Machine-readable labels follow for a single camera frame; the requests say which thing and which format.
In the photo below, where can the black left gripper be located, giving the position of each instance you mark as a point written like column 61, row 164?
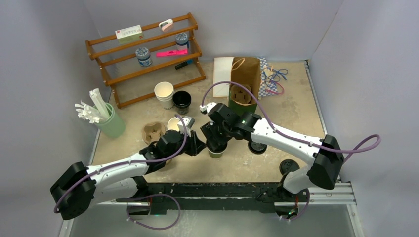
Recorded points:
column 195, row 145

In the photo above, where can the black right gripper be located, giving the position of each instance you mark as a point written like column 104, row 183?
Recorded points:
column 209, row 130

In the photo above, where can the single green paper cup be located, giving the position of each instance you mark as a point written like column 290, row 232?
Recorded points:
column 217, row 153

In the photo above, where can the white paper cup stack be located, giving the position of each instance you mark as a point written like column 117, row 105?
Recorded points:
column 172, row 124
column 164, row 92

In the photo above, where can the brown pulp cup carrier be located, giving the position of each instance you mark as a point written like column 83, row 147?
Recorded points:
column 239, row 95

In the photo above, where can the black cup lid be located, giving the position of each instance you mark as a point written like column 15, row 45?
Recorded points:
column 257, row 148
column 288, row 165

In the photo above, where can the green paper bag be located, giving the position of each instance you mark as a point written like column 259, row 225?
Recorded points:
column 245, row 70

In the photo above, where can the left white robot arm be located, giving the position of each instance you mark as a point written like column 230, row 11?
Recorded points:
column 80, row 186

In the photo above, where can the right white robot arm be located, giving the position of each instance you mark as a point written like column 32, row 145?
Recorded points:
column 321, row 155

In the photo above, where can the black paper cup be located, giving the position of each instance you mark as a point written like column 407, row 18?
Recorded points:
column 182, row 100

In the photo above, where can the white paper bag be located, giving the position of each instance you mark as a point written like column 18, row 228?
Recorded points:
column 221, row 72

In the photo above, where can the blue checkered paper bag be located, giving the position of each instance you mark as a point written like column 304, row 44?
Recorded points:
column 262, row 89

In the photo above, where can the black blue marker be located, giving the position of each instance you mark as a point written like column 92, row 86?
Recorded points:
column 183, row 64

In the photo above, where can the pink marker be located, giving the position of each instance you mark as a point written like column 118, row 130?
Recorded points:
column 172, row 53

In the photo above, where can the green straw holder cup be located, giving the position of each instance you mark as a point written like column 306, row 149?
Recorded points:
column 114, row 126

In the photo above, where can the blue lidded jar right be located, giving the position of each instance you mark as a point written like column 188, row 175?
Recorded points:
column 182, row 41

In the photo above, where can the blue lidded jar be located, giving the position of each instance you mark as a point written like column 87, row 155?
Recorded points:
column 143, row 56
column 182, row 41

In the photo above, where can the wooden shelf rack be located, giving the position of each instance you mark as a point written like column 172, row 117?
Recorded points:
column 151, row 47

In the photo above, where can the blue lidded jar left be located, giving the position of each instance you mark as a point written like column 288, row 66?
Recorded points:
column 143, row 56

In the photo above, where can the pink white clip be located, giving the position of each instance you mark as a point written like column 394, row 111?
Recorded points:
column 166, row 25

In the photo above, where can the white green box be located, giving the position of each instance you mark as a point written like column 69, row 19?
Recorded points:
column 130, row 34

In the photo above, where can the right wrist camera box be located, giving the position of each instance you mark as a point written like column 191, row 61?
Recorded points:
column 204, row 109

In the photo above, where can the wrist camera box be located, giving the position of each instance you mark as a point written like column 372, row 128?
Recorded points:
column 185, row 123
column 204, row 109

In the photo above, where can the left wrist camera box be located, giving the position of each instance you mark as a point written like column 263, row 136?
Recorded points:
column 185, row 123

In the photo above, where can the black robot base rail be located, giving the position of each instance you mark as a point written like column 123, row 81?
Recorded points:
column 265, row 198

